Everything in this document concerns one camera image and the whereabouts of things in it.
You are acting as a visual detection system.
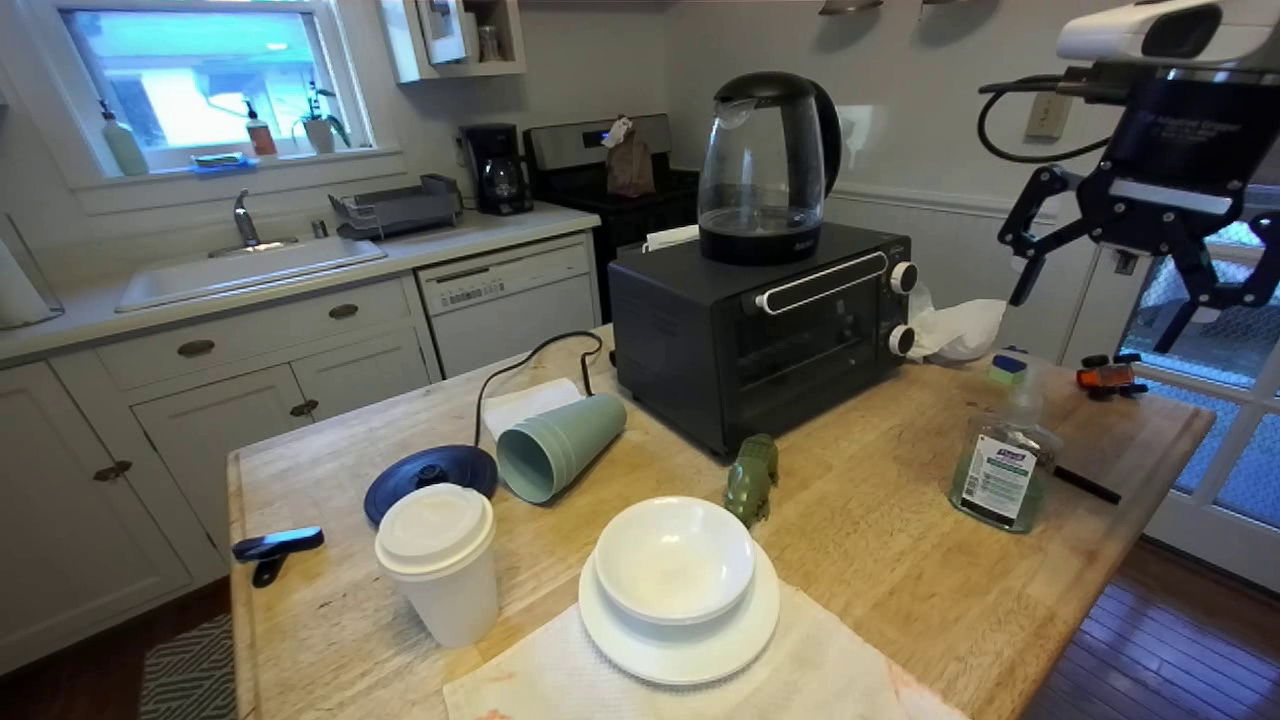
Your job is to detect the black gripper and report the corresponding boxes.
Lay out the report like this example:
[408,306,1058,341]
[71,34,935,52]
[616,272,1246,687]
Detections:
[997,65,1280,356]

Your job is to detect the small reddish bottle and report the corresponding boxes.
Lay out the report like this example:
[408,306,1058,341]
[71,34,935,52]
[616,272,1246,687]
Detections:
[241,94,280,160]

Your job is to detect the white soap bottle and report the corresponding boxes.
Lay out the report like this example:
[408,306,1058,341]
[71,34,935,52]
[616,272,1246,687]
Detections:
[94,94,151,181]

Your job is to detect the orange and black toy car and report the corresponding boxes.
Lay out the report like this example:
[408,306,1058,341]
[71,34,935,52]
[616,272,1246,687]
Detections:
[1071,350,1153,405]

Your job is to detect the crumpled white paper towel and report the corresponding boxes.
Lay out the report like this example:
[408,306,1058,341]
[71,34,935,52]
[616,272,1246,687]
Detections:
[904,283,1012,368]

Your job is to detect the white glass pane door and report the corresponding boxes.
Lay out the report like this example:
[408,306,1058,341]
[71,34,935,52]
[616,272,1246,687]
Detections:
[1051,215,1280,595]

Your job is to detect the black toaster oven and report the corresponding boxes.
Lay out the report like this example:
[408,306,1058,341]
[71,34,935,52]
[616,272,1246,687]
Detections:
[605,220,924,464]

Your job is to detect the green toy crocodile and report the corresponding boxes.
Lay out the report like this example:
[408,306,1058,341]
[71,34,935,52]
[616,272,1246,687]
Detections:
[718,431,785,530]

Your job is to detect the brown paper bag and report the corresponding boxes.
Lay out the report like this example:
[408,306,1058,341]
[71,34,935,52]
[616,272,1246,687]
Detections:
[594,110,658,203]

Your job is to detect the white cloth placemat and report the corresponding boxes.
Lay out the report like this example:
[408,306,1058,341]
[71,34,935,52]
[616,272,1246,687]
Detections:
[439,576,970,720]

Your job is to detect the stainless and black stove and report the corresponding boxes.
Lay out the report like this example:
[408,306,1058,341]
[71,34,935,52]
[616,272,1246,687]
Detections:
[520,110,704,323]

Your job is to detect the white bowl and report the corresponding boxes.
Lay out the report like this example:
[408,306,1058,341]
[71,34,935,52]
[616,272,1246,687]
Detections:
[587,490,760,631]

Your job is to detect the pale green plastic cup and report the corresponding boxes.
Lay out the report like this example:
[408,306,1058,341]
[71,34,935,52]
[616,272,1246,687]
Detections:
[490,388,633,508]

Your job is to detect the white plate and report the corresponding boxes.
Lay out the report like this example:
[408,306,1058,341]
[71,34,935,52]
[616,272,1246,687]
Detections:
[575,544,785,693]

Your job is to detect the white dishwasher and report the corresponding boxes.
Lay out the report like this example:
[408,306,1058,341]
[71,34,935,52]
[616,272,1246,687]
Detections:
[413,230,605,380]

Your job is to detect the small white box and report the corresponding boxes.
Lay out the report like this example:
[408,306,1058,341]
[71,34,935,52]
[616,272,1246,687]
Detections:
[476,374,591,450]

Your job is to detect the black coffee maker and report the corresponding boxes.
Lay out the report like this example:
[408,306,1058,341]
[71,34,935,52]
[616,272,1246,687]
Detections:
[457,118,534,220]

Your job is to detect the framed picture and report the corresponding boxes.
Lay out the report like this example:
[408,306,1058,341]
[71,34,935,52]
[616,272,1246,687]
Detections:
[413,0,471,71]

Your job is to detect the grey dish rack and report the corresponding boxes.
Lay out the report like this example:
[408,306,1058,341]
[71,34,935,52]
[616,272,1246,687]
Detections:
[326,173,468,242]

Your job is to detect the white cup with lid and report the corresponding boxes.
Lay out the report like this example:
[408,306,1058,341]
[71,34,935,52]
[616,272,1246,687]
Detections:
[370,480,503,652]

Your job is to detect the dark blue round lid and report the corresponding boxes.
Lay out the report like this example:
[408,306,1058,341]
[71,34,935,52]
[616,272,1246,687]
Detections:
[360,441,503,530]

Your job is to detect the vase with green plant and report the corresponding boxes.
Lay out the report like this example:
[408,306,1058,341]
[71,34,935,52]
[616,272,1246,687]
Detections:
[298,80,352,156]

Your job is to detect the chrome sink faucet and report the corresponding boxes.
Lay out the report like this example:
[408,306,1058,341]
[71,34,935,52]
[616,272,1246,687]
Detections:
[206,189,293,259]

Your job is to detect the white kitchen sink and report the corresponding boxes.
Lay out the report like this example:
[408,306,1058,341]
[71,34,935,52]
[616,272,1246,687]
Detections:
[115,234,390,316]

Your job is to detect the blue and black clip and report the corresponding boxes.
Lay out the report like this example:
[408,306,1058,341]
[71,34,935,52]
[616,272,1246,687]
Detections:
[228,523,326,593]

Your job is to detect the blue sponge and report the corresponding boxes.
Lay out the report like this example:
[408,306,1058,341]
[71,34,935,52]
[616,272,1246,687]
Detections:
[185,146,260,181]

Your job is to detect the white kitchen counter cabinets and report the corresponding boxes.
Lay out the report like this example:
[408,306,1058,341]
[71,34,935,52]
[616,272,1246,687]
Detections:
[0,203,605,675]

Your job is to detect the grey patterned rug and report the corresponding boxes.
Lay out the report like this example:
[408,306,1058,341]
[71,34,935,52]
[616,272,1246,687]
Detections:
[131,610,241,720]

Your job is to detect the white wall outlet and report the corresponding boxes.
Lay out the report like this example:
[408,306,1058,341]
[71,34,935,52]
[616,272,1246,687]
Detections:
[1019,89,1076,146]

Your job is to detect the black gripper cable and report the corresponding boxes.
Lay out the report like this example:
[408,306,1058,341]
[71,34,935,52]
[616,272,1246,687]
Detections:
[976,71,1119,167]

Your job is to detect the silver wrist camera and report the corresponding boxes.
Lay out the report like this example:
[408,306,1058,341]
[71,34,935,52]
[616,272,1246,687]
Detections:
[1057,0,1226,68]

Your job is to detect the glass electric kettle black handle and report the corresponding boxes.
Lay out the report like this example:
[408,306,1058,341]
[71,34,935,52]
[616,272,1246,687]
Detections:
[691,68,847,266]

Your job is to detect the black power cable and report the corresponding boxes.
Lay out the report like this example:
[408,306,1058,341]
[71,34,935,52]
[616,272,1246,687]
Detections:
[471,327,610,450]

